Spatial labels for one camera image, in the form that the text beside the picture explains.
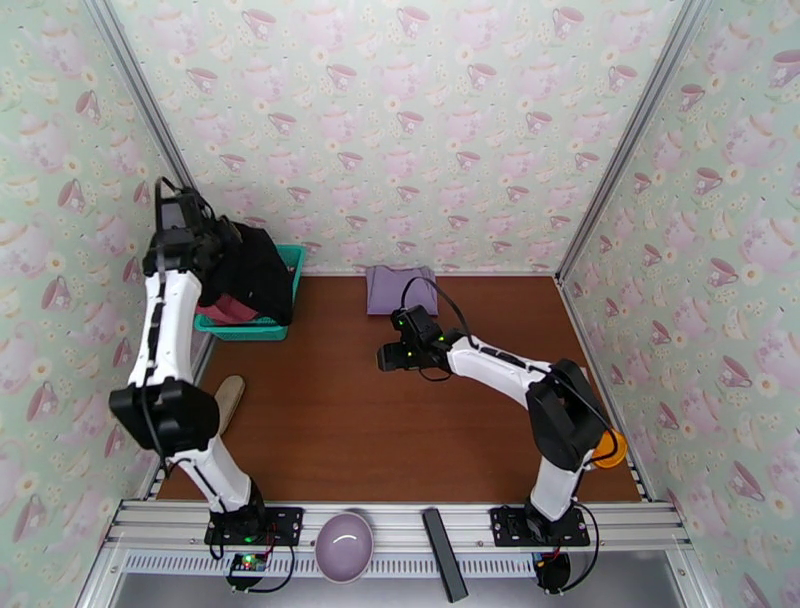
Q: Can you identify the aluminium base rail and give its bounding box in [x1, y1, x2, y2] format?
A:
[102, 499, 695, 554]

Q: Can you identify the black garment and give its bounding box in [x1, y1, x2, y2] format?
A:
[212, 222, 295, 326]

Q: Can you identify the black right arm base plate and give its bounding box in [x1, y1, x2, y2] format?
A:
[489, 506, 591, 548]

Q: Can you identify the beige oval stone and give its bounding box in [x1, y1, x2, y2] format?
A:
[214, 374, 246, 436]

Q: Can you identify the black base power wire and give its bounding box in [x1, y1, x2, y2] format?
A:
[246, 542, 298, 594]

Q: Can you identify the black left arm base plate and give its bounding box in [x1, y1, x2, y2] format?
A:
[204, 506, 306, 546]

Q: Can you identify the black round controller box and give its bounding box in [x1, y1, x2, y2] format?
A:
[534, 549, 573, 592]

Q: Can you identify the red shirt with grey trim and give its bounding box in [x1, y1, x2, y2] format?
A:
[194, 293, 261, 325]

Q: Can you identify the purple bowl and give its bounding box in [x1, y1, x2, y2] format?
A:
[314, 510, 375, 586]

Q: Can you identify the lavender shirt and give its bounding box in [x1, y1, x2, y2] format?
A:
[365, 265, 439, 317]

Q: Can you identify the aluminium frame post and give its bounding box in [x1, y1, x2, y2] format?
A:
[554, 0, 715, 286]
[84, 0, 214, 251]

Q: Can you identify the perforated metal strip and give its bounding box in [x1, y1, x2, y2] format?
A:
[121, 552, 545, 578]

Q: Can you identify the black rectangular bar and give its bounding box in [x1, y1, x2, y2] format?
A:
[421, 508, 469, 603]

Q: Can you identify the aluminium side rail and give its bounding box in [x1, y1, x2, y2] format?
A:
[556, 277, 653, 501]
[143, 337, 217, 501]

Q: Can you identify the small circuit board with leds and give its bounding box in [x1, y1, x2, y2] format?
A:
[226, 551, 270, 589]

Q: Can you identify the orange lidded container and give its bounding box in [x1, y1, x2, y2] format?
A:
[590, 427, 628, 470]

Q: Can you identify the teal plastic basket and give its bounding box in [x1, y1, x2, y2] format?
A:
[193, 244, 309, 342]

